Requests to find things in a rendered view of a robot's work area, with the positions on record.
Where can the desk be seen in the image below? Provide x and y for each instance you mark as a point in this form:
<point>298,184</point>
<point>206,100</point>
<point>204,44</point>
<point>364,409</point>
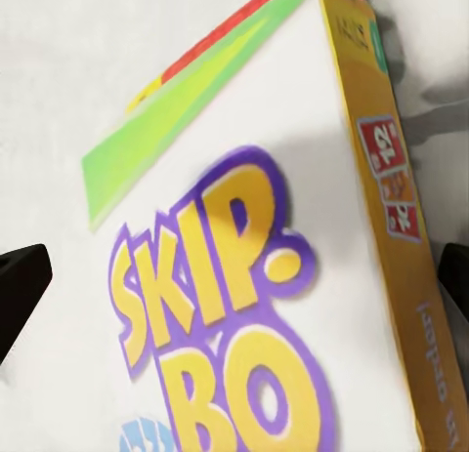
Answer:
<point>68,69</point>

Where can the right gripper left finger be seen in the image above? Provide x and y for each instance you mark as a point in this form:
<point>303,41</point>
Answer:
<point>25,274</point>

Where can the board game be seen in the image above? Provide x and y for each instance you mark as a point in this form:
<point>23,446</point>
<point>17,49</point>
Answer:
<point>264,274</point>

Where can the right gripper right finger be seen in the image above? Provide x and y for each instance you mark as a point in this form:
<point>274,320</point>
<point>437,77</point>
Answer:
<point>454,274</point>

